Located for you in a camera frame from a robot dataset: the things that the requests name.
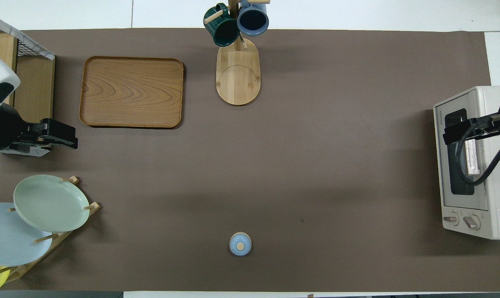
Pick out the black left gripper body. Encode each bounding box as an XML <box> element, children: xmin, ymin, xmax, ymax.
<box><xmin>10</xmin><ymin>118</ymin><xmax>79</xmax><ymax>150</ymax></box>

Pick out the wooden plate rack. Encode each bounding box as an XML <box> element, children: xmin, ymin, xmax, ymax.
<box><xmin>0</xmin><ymin>176</ymin><xmax>101</xmax><ymax>284</ymax></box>

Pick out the wooden serving tray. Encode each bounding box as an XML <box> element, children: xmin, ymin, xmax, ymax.
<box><xmin>79</xmin><ymin>56</ymin><xmax>185</xmax><ymax>129</ymax></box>

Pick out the wooden mug tree stand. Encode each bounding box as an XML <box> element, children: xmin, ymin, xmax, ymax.
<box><xmin>203</xmin><ymin>0</ymin><xmax>271</xmax><ymax>106</ymax></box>

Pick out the small blue knobbed lid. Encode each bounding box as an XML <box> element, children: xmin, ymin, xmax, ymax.
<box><xmin>229</xmin><ymin>232</ymin><xmax>252</xmax><ymax>257</ymax></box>

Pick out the black wire basket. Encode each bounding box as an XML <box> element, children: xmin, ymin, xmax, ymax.
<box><xmin>0</xmin><ymin>19</ymin><xmax>31</xmax><ymax>57</ymax></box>

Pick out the blue mug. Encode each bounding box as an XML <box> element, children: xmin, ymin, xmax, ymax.
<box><xmin>237</xmin><ymin>0</ymin><xmax>270</xmax><ymax>36</ymax></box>

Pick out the brown table mat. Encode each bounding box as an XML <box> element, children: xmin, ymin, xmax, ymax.
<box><xmin>0</xmin><ymin>28</ymin><xmax>500</xmax><ymax>292</ymax></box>

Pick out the dark green mug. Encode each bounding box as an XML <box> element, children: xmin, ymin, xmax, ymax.
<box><xmin>203</xmin><ymin>3</ymin><xmax>240</xmax><ymax>47</ymax></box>

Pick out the cream toaster oven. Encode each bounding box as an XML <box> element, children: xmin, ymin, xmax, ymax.
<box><xmin>433</xmin><ymin>86</ymin><xmax>500</xmax><ymax>240</ymax></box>

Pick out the marble pattern cover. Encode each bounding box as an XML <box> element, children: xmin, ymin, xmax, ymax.
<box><xmin>0</xmin><ymin>9</ymin><xmax>56</xmax><ymax>61</ymax></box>

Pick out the pale green plate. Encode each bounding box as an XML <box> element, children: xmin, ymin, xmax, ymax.
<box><xmin>13</xmin><ymin>174</ymin><xmax>90</xmax><ymax>233</ymax></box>

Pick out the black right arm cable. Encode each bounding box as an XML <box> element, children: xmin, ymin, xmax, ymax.
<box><xmin>457</xmin><ymin>118</ymin><xmax>500</xmax><ymax>185</ymax></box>

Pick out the wooden shelf unit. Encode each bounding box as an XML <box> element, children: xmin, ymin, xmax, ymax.
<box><xmin>0</xmin><ymin>31</ymin><xmax>56</xmax><ymax>157</ymax></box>

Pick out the large light blue plate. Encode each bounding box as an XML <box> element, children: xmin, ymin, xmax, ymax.
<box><xmin>0</xmin><ymin>202</ymin><xmax>53</xmax><ymax>267</ymax></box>

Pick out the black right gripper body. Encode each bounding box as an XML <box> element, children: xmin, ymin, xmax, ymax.
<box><xmin>442</xmin><ymin>115</ymin><xmax>500</xmax><ymax>145</ymax></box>

